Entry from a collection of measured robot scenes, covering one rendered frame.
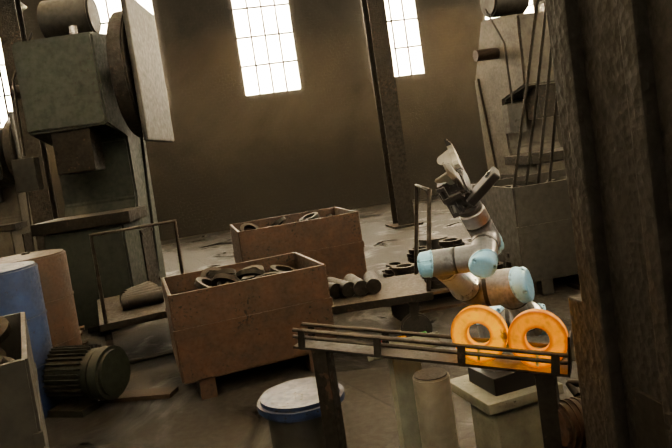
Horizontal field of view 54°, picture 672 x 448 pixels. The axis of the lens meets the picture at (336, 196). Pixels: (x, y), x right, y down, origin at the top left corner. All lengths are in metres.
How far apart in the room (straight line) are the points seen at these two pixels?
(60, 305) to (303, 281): 1.67
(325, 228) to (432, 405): 3.43
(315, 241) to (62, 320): 2.03
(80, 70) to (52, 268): 2.22
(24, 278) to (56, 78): 2.62
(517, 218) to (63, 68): 4.04
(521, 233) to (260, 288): 2.06
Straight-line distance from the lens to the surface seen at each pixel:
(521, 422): 2.71
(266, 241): 5.41
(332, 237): 5.51
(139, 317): 4.91
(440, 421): 2.24
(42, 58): 6.43
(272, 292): 3.87
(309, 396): 2.45
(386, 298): 4.15
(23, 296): 4.16
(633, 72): 1.25
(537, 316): 1.85
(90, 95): 6.26
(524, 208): 4.98
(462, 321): 1.89
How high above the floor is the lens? 1.28
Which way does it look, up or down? 4 degrees down
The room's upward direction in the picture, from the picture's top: 8 degrees counter-clockwise
